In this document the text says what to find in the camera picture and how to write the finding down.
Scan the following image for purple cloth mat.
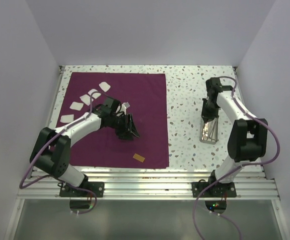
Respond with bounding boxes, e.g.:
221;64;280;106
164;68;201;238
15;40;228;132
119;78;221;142
59;72;169;169

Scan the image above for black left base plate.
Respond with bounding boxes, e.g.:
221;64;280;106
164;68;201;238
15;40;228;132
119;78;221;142
57;181;105;198

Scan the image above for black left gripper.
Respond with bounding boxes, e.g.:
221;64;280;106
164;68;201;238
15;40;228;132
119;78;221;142
109;112;140;141

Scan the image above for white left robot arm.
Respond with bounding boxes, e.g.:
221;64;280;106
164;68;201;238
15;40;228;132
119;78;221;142
29;97;139;197

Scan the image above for aluminium rail frame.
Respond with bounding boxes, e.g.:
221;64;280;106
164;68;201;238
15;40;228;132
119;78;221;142
3;65;285;240

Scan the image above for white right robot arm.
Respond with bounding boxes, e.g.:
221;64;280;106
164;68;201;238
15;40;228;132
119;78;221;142
200;77;268;196

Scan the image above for steel instrument tray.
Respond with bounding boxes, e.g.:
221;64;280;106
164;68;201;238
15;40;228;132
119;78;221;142
199;118;218;145

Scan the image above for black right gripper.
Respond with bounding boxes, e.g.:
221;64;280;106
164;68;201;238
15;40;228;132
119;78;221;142
201;98;219;124

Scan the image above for orange bandage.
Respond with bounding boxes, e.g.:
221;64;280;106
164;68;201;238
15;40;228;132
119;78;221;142
133;153;145;163

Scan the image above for white gauze pad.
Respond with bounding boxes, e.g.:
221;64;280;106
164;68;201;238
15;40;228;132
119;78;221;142
69;101;84;111
60;114;74;124
99;81;111;92
88;89;101;99
79;94;93;106

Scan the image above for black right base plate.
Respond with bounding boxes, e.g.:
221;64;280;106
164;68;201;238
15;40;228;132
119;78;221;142
191;179;237;198

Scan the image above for steel forceps scissors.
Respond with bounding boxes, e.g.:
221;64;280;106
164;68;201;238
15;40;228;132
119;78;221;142
201;122;210;141

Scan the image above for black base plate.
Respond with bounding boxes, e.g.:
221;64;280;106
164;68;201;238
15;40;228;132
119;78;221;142
57;181;105;198
191;179;237;198

